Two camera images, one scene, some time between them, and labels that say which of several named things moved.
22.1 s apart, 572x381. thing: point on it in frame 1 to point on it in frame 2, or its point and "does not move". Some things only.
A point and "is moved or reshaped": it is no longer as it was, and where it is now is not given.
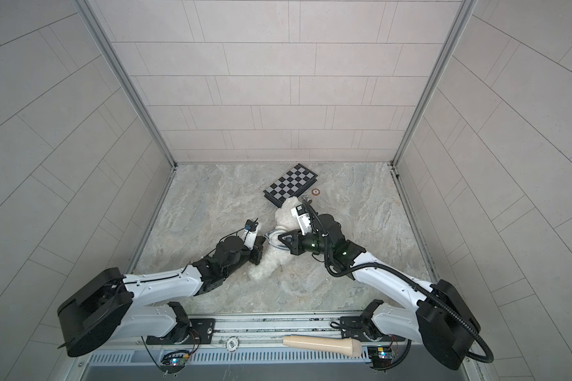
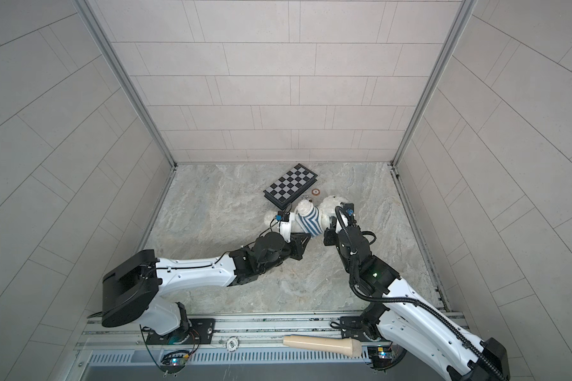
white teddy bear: [277, 255] is moved or reshaped
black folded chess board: [293, 183] does not move
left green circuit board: [173, 363] does not move
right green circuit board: [381, 356] does not move
